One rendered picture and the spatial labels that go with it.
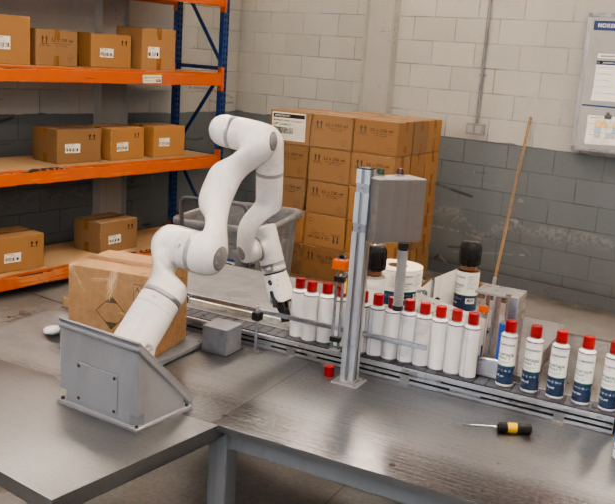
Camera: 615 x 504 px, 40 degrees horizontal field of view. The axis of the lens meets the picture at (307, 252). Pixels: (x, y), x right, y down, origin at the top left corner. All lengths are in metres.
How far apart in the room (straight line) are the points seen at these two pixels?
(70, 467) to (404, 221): 1.16
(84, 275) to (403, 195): 1.02
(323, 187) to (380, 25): 2.00
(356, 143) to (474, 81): 1.57
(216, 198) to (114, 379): 0.60
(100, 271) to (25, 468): 0.80
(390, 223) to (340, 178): 3.82
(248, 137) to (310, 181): 3.94
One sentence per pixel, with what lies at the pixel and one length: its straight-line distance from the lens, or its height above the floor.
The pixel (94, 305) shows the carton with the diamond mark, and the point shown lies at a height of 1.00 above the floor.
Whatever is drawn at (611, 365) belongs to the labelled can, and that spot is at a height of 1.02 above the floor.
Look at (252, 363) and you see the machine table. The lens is 2.77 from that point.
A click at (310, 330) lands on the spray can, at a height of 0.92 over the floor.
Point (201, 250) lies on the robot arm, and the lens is 2.41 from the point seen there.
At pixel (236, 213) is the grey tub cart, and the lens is 5.86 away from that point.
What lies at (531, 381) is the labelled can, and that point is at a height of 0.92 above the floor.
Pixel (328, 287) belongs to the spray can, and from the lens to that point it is 2.79.
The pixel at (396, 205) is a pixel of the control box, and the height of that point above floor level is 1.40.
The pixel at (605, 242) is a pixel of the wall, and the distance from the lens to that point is 7.09.
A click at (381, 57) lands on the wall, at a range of 7.81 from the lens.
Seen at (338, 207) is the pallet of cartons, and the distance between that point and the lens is 6.35.
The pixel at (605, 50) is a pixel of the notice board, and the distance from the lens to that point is 6.91.
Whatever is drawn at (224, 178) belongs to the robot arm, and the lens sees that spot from 2.50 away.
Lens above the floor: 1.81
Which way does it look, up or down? 13 degrees down
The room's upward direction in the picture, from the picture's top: 4 degrees clockwise
